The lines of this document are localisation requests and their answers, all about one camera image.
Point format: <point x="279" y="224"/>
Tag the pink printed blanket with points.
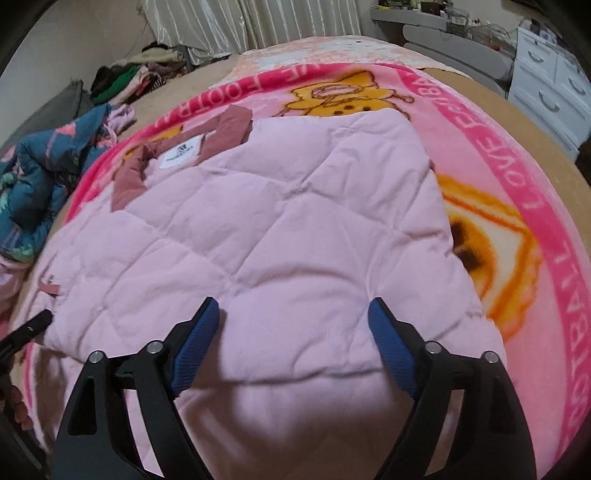
<point x="521" y="258"/>

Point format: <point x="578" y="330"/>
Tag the beige bed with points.
<point x="535" y="147"/>

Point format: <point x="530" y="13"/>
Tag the grey dresser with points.
<point x="452" y="48"/>

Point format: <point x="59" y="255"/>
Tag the pile of folded clothes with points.
<point x="138" y="76"/>

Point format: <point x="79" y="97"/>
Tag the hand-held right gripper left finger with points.
<point x="199" y="333"/>

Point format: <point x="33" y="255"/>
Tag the peach patterned blanket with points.
<point x="332" y="48"/>

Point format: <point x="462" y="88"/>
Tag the person's left hand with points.
<point x="22" y="407"/>

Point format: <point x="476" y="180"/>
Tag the white drawer cabinet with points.
<point x="549" y="78"/>

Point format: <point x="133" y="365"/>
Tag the blue floral jacket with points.
<point x="41" y="175"/>

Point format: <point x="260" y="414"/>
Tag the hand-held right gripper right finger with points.
<point x="388" y="341"/>

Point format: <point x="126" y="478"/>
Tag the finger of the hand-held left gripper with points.
<point x="28" y="330"/>

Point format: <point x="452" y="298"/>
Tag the grey knitted cushion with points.
<point x="51" y="108"/>

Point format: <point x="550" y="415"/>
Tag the pink quilted jacket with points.
<point x="286" y="207"/>

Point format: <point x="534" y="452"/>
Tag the white striped curtain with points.
<point x="249" y="23"/>

